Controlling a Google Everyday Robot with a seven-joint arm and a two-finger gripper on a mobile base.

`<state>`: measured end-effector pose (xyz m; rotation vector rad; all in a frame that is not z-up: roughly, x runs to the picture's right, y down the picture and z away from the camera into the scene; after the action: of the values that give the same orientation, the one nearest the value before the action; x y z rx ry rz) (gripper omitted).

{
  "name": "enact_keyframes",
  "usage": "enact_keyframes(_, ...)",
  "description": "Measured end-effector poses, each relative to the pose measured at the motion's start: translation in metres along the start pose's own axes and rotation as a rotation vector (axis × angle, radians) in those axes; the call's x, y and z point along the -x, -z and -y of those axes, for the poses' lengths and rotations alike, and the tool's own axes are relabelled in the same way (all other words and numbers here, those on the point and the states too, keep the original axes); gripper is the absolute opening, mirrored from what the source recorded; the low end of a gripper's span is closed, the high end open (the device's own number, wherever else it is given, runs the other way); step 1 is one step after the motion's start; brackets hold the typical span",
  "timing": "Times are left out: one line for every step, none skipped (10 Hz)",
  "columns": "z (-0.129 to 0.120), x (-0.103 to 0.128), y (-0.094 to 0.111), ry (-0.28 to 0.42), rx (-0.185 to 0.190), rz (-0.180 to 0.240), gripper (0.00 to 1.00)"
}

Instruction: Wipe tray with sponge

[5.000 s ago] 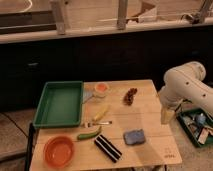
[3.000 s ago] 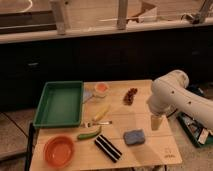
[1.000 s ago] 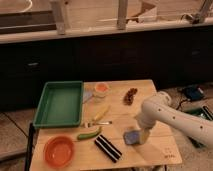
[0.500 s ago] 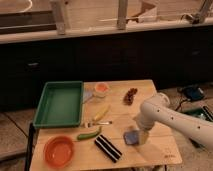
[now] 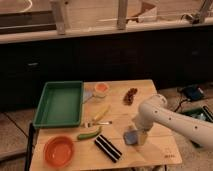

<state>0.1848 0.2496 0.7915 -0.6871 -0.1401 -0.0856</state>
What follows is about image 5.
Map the green plastic tray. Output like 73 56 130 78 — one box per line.
33 81 84 129

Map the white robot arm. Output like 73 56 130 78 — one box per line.
132 94 213 150

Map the orange cup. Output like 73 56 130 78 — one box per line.
94 82 109 98

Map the brown grape bunch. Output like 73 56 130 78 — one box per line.
123 88 138 105

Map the blue sponge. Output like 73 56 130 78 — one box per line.
123 130 138 145

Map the orange plastic bowl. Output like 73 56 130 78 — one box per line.
43 136 74 169

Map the grey cloth piece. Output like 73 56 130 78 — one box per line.
83 91 93 103

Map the metal fork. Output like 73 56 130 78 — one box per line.
83 121 112 128

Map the black striped brush block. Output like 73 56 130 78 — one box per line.
94 135 122 163

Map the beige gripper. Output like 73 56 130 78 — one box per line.
129 126 148 145

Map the green bin with items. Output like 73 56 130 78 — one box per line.
181 105 213 148

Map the wooden folding table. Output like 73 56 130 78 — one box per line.
30 80 182 171

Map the green chili pepper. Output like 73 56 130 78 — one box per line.
77 126 102 140

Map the black floor device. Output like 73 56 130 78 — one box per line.
181 85 204 101

